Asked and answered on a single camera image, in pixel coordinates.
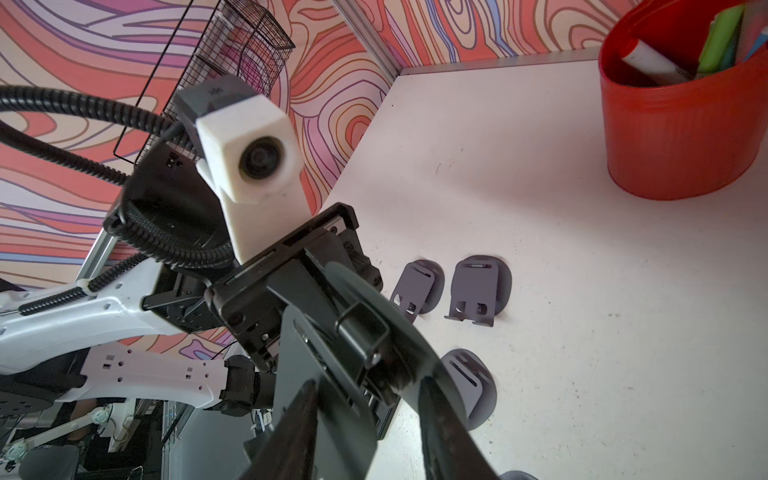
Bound grey phone stand upper left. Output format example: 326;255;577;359
445;255;513;327

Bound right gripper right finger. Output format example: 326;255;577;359
418;378;498;480

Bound red pen cup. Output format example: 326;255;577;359
598;1;767;200

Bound white marker in cup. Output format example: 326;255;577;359
618;38;692;86

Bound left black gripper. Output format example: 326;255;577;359
205;202;383;372

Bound grey phone stand far left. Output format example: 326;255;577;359
390;259;445;324

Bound left wire basket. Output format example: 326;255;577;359
112;0;296;166

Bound dark grey phone stand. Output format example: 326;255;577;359
274;262;466;479

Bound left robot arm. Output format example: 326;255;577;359
1;75;382;416

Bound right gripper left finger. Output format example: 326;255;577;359
239;380;318;480

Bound grey phone stand centre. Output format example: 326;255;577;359
441;349;498;431

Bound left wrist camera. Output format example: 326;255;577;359
173;75;312;264

